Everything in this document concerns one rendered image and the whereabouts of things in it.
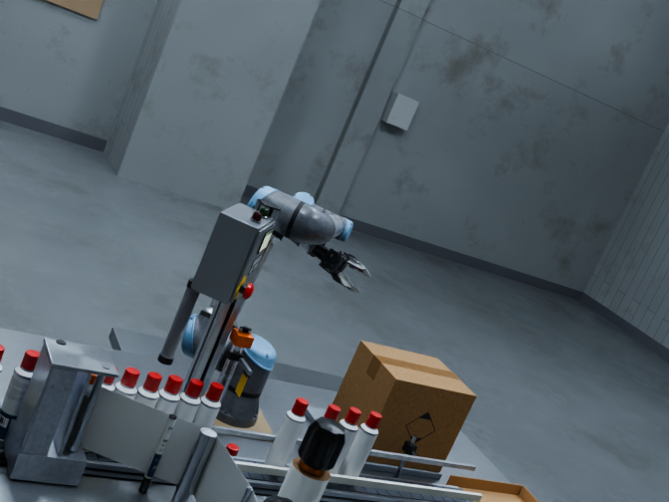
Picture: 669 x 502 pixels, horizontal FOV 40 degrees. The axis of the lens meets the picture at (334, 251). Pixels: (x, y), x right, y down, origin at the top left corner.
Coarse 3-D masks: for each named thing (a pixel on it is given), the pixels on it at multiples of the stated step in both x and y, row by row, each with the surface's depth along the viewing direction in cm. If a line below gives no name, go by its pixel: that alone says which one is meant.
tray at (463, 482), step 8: (448, 480) 272; (456, 480) 274; (464, 480) 275; (472, 480) 277; (480, 480) 278; (488, 480) 280; (464, 488) 276; (472, 488) 278; (480, 488) 279; (488, 488) 281; (496, 488) 282; (504, 488) 284; (512, 488) 285; (520, 488) 287; (488, 496) 278; (496, 496) 280; (504, 496) 282; (512, 496) 285; (520, 496) 287; (528, 496) 284
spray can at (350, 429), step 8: (352, 408) 231; (352, 416) 229; (344, 424) 230; (352, 424) 230; (352, 432) 230; (352, 440) 232; (344, 448) 231; (344, 456) 232; (336, 464) 232; (336, 472) 233
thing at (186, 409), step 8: (192, 384) 207; (200, 384) 207; (184, 392) 209; (192, 392) 207; (184, 400) 207; (192, 400) 207; (200, 400) 210; (176, 408) 208; (184, 408) 207; (192, 408) 207; (184, 416) 208; (192, 416) 209
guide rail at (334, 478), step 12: (240, 468) 217; (252, 468) 219; (264, 468) 220; (276, 468) 222; (288, 468) 224; (336, 480) 231; (348, 480) 233; (360, 480) 235; (372, 480) 237; (420, 492) 245; (432, 492) 247; (444, 492) 249; (456, 492) 251; (468, 492) 254
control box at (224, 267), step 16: (240, 208) 209; (224, 224) 199; (240, 224) 199; (256, 224) 201; (272, 224) 211; (224, 240) 200; (240, 240) 199; (256, 240) 199; (208, 256) 201; (224, 256) 200; (240, 256) 200; (256, 256) 208; (208, 272) 202; (224, 272) 201; (240, 272) 201; (192, 288) 203; (208, 288) 202; (224, 288) 202
